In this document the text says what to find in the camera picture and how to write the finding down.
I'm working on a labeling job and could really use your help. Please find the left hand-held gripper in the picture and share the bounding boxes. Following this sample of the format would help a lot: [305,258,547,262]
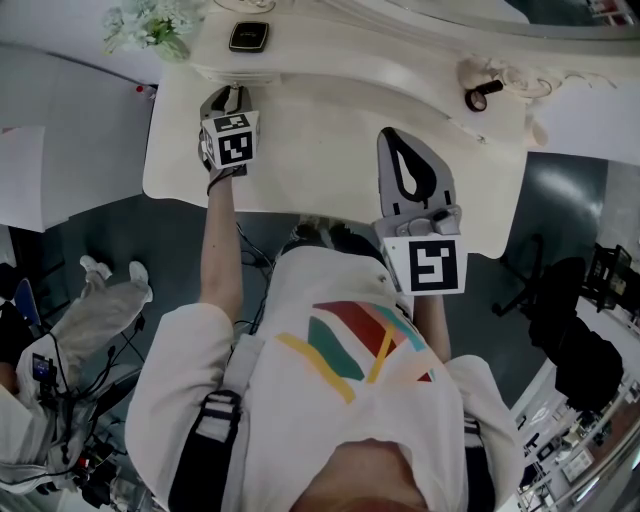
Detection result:
[198,85,263,177]

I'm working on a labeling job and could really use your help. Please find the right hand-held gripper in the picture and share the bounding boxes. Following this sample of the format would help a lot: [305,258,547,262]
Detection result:
[373,127,469,298]

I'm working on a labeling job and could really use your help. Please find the cream dressing table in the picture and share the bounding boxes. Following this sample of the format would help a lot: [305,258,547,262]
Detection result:
[141,7,551,262]

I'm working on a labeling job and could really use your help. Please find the person's left forearm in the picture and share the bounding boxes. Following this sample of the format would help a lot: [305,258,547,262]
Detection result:
[198,172,247,322]

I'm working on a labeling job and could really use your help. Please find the person's right forearm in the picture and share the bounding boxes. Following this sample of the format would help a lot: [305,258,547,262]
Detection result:
[409,292,454,364]

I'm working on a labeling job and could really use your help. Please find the black compact case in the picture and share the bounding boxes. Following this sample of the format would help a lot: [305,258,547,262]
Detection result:
[228,20,271,54]

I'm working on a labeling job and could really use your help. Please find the black round hand mirror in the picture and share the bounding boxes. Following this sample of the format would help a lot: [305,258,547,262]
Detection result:
[463,78,506,114]

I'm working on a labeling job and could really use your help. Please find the white flowers in glass vase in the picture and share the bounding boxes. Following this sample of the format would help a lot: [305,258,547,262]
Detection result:
[102,0,194,64]

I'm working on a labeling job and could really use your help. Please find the person's patterned shoe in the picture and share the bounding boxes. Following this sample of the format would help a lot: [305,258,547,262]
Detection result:
[294,213,334,242]

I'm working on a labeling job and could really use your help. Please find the cream fluffy puff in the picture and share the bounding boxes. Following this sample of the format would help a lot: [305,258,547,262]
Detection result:
[458,55,507,92]

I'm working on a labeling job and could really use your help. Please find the black office chair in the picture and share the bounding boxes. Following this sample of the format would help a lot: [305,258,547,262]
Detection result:
[492,232,589,322]

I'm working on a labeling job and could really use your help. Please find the white side cabinet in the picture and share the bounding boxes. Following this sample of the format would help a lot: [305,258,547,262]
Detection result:
[0,42,157,234]

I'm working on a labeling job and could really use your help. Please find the black crate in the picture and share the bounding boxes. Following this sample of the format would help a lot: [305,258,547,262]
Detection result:
[582,243,634,314]

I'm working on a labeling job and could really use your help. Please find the person's white printed t-shirt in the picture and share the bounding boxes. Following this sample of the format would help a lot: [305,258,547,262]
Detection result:
[124,244,526,512]

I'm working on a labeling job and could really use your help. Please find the blue chair back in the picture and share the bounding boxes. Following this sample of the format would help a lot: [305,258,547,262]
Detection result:
[13,277,44,329]

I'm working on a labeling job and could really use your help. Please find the person's face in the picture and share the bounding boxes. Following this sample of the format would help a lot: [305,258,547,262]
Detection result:
[299,437,427,512]

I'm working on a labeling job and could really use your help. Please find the white cluttered workbench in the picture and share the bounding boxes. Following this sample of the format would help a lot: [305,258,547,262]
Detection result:
[514,359,640,512]

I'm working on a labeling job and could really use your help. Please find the small black screen device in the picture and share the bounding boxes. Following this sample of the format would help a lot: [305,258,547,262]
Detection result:
[31,351,58,388]

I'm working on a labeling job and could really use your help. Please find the black wrist strap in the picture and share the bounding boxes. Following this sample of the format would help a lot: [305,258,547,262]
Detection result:
[205,164,249,198]

